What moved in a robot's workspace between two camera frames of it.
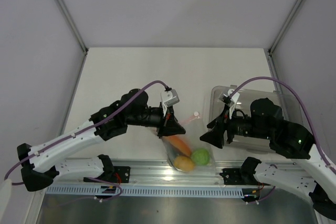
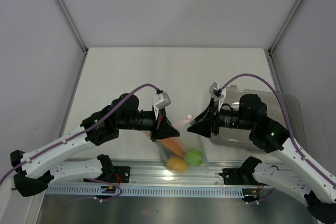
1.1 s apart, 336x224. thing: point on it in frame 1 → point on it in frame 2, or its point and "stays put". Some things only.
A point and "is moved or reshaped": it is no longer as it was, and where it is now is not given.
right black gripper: (214, 136) → (210, 118)
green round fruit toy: (201, 156) → (194, 158)
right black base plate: (232, 177) stays put
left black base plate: (122, 174) stays put
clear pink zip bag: (187, 152) is moved or reshaped
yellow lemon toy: (184, 163) is moved or reshaped
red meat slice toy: (179, 145) → (172, 146)
